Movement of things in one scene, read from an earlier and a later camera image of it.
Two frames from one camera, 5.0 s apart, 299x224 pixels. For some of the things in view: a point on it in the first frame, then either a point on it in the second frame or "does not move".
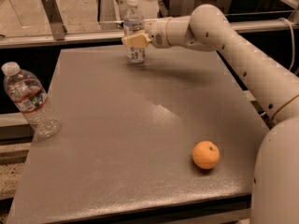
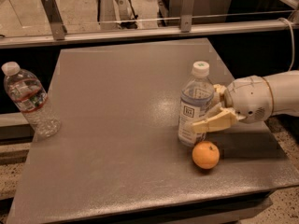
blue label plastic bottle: x=134 y=23 -> x=196 y=98
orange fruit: x=206 y=155 does not move
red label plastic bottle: x=27 y=91 does not move
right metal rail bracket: x=188 y=5 does not move
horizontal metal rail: x=117 y=35 does not move
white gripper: x=158 y=32 -> x=249 y=98
